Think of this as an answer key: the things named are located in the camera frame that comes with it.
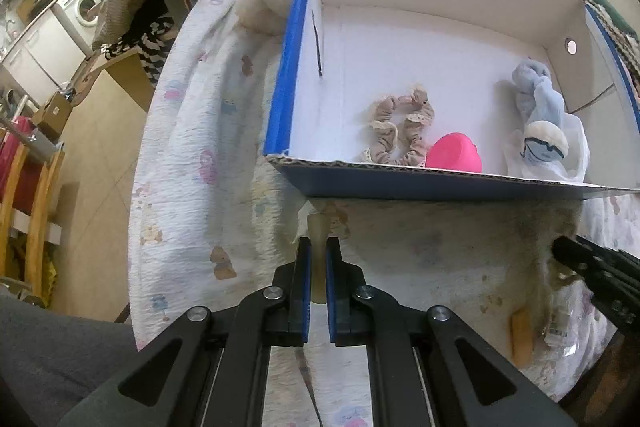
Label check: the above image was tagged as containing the light blue plush toy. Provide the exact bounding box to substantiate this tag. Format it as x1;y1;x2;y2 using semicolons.
512;60;570;164

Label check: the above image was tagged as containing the pink plush toy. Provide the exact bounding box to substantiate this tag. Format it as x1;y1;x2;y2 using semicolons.
425;132;483;173

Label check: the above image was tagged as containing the clear plastic wrapper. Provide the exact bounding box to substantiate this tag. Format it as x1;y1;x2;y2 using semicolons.
542;259;582;349

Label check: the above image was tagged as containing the orange wooden block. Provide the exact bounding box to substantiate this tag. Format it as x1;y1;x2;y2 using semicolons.
510;307;534;369

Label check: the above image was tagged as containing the white patterned bed blanket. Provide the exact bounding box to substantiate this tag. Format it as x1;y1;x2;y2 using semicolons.
128;0;639;399

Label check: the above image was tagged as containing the white tissue paper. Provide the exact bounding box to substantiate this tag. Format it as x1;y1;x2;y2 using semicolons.
502;114;590;183

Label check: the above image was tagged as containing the beige scrunchie in box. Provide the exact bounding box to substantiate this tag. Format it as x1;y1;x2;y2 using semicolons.
361;84;435;167

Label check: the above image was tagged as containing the wooden yellow chair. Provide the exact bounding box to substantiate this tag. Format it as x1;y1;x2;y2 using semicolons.
1;144;64;307

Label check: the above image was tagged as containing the cardboard box on floor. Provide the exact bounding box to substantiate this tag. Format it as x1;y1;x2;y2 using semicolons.
32;92;72;142

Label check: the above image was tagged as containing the white blue cardboard box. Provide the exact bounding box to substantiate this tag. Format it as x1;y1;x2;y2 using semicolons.
264;0;639;200

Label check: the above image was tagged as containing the white kitchen cabinet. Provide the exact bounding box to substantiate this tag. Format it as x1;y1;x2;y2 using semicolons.
2;10;86;105

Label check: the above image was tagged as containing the white washing machine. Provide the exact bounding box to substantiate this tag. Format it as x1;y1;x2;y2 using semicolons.
52;0;101;56

